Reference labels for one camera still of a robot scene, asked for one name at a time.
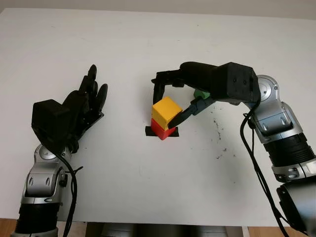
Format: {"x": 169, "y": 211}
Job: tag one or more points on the yellow wooden cube block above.
{"x": 165, "y": 109}

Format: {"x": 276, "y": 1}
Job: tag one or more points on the red wooden cube block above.
{"x": 158, "y": 129}

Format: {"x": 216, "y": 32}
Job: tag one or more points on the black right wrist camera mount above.
{"x": 237, "y": 81}

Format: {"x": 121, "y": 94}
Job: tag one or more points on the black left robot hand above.
{"x": 84, "y": 106}

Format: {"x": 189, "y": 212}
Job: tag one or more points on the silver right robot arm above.
{"x": 279, "y": 123}

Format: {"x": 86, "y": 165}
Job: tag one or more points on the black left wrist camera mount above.
{"x": 49, "y": 121}

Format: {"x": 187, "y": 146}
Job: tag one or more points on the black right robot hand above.
{"x": 202, "y": 76}

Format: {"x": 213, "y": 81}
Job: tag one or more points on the dark grey robot torso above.
{"x": 160, "y": 230}

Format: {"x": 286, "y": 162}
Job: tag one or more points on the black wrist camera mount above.
{"x": 237, "y": 81}
{"x": 49, "y": 121}

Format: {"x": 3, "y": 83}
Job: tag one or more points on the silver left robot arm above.
{"x": 39, "y": 182}

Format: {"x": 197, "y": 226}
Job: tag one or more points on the green wooden cube block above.
{"x": 201, "y": 94}

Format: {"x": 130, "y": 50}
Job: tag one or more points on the black tape strip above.
{"x": 148, "y": 132}

